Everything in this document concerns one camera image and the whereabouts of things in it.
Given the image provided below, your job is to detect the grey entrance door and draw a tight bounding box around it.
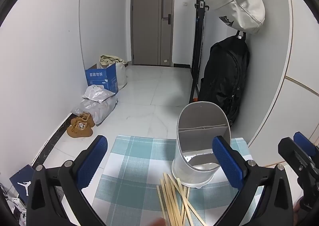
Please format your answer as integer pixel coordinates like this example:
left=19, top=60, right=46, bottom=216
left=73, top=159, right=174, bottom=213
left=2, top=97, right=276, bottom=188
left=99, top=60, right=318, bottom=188
left=131, top=0, right=174, bottom=67

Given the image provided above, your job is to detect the grey utensil holder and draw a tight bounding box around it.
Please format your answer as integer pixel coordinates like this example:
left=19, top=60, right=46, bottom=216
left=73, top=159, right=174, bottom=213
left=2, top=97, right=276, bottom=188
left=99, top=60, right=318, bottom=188
left=171, top=101, right=231, bottom=189

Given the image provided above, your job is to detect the navy shoe box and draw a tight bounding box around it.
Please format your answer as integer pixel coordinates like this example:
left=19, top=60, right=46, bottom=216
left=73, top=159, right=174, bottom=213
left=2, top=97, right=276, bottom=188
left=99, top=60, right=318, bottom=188
left=9, top=164, right=34, bottom=204

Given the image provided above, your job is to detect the black metal door frame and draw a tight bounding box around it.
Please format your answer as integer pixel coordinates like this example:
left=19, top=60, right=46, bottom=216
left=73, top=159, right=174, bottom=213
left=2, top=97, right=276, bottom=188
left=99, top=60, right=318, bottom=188
left=189, top=0, right=208, bottom=104

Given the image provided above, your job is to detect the teal checked tablecloth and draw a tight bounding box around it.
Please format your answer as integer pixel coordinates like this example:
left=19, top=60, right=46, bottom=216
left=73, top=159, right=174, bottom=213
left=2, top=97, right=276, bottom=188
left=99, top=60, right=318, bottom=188
left=91, top=135, right=265, bottom=226

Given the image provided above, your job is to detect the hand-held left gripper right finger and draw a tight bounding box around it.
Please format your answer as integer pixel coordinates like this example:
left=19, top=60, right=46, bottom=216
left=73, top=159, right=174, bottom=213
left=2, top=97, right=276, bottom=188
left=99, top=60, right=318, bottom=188
left=212, top=136, right=294, bottom=226

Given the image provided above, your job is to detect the brown suede shoe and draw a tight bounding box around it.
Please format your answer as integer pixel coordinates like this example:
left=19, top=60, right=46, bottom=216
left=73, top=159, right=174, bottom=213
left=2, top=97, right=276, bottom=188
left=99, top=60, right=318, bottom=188
left=67, top=122, right=93, bottom=139
left=70, top=112, right=96, bottom=128

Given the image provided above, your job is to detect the grey plastic parcel bag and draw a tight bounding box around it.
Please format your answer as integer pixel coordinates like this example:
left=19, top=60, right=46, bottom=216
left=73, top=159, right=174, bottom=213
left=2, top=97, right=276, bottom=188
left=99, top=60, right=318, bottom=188
left=71, top=96, right=118, bottom=127

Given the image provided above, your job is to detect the black backpack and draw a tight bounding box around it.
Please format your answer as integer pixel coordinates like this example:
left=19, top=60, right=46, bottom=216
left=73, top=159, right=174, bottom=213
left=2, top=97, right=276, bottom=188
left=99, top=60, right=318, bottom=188
left=198, top=30, right=250, bottom=128

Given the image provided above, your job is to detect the beige canvas tote bag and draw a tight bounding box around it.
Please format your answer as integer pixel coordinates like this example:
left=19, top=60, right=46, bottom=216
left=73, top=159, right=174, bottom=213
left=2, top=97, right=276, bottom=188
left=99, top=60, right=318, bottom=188
left=100, top=54, right=129, bottom=90

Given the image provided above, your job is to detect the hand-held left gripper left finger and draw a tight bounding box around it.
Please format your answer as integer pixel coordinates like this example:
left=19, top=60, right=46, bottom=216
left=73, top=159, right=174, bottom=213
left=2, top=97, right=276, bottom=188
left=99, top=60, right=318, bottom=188
left=26, top=135, right=108, bottom=226

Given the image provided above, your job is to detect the pile of wooden chopsticks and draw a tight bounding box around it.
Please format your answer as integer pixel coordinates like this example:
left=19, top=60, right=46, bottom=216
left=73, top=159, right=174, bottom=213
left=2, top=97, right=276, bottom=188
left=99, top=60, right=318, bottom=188
left=157, top=172, right=208, bottom=226

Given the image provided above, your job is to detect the white plastic parcel bag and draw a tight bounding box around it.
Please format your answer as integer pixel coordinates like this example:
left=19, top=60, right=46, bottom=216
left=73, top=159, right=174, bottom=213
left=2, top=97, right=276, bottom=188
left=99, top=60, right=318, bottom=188
left=83, top=85, right=115, bottom=103

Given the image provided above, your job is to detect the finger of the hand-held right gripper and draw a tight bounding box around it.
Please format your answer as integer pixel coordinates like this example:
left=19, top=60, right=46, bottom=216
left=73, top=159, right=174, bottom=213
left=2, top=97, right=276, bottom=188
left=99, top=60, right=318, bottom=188
left=278, top=137, right=319, bottom=191
left=293, top=132, right=319, bottom=154

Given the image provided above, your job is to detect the blue cardboard box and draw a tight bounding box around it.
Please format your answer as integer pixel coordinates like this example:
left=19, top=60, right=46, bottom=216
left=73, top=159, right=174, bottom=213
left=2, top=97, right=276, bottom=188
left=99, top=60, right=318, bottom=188
left=85, top=63, right=119, bottom=96

